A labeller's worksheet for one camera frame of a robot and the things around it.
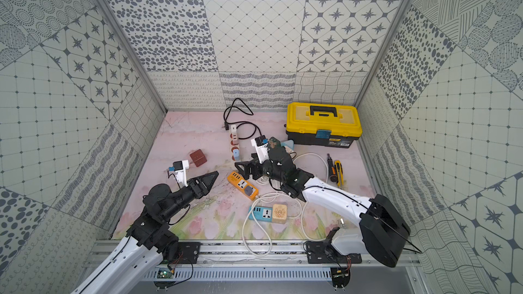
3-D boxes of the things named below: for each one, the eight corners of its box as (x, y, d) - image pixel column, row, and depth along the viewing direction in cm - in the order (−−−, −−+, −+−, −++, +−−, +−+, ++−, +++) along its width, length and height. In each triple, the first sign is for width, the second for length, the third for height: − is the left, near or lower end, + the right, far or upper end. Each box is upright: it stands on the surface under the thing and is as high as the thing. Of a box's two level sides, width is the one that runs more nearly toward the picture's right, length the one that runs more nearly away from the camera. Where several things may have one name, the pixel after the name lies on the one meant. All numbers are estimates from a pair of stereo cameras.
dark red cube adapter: (197, 167, 99) (194, 162, 95) (192, 160, 101) (189, 154, 97) (207, 161, 101) (204, 156, 97) (202, 154, 104) (199, 148, 100)
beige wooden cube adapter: (272, 225, 82) (273, 218, 75) (272, 211, 86) (272, 203, 79) (286, 225, 82) (287, 218, 75) (285, 211, 86) (286, 203, 79)
